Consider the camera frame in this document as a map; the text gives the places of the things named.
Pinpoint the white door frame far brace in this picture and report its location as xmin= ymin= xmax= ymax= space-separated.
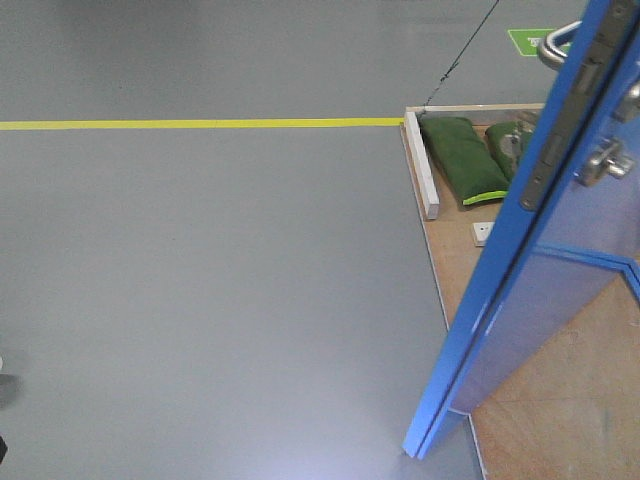
xmin=472 ymin=222 xmax=494 ymax=247

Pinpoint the silver door lock cylinder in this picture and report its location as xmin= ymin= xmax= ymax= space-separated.
xmin=576 ymin=138 xmax=636 ymax=187

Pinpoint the green sandbag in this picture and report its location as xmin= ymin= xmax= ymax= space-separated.
xmin=485 ymin=121 xmax=533 ymax=181
xmin=418 ymin=115 xmax=509 ymax=207

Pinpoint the white rail far edge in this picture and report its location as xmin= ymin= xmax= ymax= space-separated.
xmin=404 ymin=108 xmax=440 ymax=221

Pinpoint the plywood base platform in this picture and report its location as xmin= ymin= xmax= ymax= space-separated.
xmin=399 ymin=103 xmax=640 ymax=480

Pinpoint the right green sandbag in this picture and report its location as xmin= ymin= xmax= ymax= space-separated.
xmin=485 ymin=121 xmax=533 ymax=181

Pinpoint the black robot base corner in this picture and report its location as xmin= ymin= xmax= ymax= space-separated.
xmin=0 ymin=436 xmax=8 ymax=464

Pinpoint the blue door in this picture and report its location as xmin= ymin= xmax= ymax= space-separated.
xmin=403 ymin=19 xmax=639 ymax=458

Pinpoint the black cable on floor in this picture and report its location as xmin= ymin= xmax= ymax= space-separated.
xmin=423 ymin=0 xmax=502 ymax=107

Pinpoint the left green sandbag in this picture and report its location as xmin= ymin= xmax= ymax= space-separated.
xmin=418 ymin=115 xmax=509 ymax=207

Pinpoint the metal door latch plate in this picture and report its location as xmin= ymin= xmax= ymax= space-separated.
xmin=519 ymin=1 xmax=639 ymax=212

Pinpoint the silver door handle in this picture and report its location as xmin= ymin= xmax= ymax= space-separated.
xmin=536 ymin=21 xmax=581 ymax=71

